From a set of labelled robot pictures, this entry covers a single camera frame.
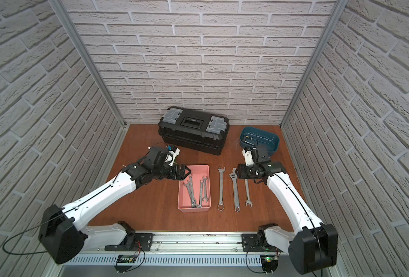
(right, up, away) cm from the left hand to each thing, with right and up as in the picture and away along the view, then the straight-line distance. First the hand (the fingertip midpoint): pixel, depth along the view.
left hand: (186, 168), depth 79 cm
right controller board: (+36, -38, -9) cm, 53 cm away
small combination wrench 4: (0, -13, +11) cm, 17 cm away
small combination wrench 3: (+7, -20, +5) cm, 22 cm away
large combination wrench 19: (+31, -18, +7) cm, 37 cm away
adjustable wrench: (+25, -7, +16) cm, 30 cm away
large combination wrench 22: (+17, -20, +4) cm, 27 cm away
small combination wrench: (0, -9, +13) cm, 16 cm away
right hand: (+27, -2, +3) cm, 27 cm away
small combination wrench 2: (+9, -17, +9) cm, 21 cm away
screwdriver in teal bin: (+34, +15, +31) cm, 49 cm away
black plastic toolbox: (+4, +19, +16) cm, 25 cm away
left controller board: (-26, -38, -6) cm, 46 cm away
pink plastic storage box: (-2, -18, +7) cm, 19 cm away
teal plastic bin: (+39, +16, +32) cm, 53 cm away
